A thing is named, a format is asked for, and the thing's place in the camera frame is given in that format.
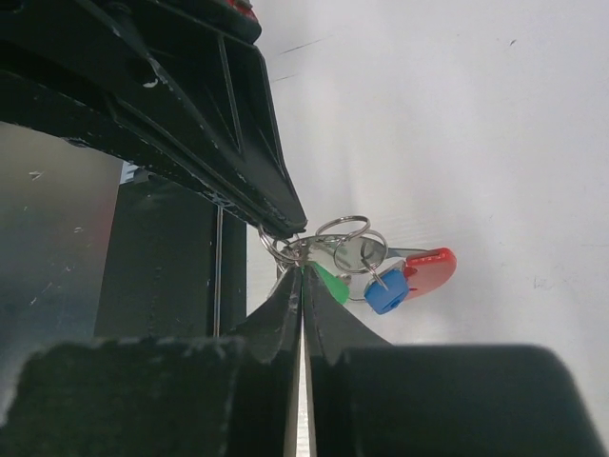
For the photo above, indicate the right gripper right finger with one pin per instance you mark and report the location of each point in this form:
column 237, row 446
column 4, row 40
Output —
column 368, row 397

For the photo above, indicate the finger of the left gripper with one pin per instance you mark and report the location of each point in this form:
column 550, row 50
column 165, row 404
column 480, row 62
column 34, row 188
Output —
column 178, row 88

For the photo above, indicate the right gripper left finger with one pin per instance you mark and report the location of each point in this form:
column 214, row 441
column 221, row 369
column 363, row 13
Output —
column 230, row 396

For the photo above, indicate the green tagged key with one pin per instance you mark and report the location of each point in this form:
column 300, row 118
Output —
column 336, row 287

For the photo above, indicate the red handled metal keyring holder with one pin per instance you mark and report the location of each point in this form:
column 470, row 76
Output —
column 349, row 248

